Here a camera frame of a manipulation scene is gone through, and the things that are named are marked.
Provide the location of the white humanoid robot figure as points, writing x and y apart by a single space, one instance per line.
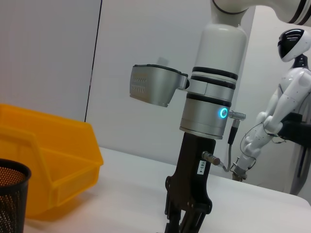
291 85

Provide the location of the yellow plastic bin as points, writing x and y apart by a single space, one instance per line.
60 150

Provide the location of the black mesh pen holder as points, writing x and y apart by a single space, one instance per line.
12 194

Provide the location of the white humanoid stand pillar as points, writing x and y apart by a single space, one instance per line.
302 170

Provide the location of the black humanoid mount bracket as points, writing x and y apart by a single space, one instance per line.
296 131

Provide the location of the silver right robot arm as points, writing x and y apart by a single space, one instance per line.
218 60

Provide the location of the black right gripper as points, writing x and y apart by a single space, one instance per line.
192 174

